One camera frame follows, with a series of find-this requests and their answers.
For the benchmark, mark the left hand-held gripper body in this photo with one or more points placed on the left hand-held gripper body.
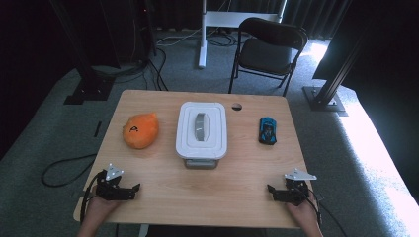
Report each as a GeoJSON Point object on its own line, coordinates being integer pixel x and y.
{"type": "Point", "coordinates": [110, 191]}

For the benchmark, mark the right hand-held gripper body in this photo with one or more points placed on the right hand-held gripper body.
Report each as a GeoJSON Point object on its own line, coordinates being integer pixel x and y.
{"type": "Point", "coordinates": [298, 192]}

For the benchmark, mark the orange plush toy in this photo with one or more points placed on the orange plush toy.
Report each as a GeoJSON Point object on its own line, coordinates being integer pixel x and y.
{"type": "Point", "coordinates": [141, 131]}

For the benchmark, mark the blue toy car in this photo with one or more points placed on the blue toy car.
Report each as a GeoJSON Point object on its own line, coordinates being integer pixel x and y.
{"type": "Point", "coordinates": [267, 131]}

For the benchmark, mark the white box lid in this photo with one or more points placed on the white box lid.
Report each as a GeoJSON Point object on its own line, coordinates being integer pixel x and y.
{"type": "Point", "coordinates": [187, 144]}

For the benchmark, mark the translucent grey storage box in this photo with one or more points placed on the translucent grey storage box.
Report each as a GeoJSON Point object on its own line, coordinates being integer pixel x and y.
{"type": "Point", "coordinates": [201, 164]}

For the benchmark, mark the person's right hand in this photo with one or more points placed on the person's right hand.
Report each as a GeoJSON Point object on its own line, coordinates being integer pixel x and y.
{"type": "Point", "coordinates": [304, 214]}

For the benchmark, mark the person's left hand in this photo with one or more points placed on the person's left hand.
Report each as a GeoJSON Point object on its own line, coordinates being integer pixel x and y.
{"type": "Point", "coordinates": [99, 210]}

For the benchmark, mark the black tape strip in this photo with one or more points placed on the black tape strip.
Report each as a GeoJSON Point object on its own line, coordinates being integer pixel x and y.
{"type": "Point", "coordinates": [97, 129]}

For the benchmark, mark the person's dark clothing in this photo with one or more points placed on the person's dark clothing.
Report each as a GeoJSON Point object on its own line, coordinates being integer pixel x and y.
{"type": "Point", "coordinates": [204, 232]}

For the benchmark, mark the black metal stand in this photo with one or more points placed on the black metal stand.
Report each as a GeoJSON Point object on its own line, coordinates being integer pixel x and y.
{"type": "Point", "coordinates": [324, 98]}
{"type": "Point", "coordinates": [90, 89]}

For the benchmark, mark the black folding chair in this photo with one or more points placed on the black folding chair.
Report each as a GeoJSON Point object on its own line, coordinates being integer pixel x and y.
{"type": "Point", "coordinates": [267, 56]}

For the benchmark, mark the dark equipment stand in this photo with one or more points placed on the dark equipment stand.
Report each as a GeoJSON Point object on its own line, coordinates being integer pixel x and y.
{"type": "Point", "coordinates": [145, 33]}

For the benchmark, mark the white desk frame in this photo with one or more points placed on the white desk frame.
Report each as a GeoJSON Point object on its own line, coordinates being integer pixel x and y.
{"type": "Point", "coordinates": [230, 19]}

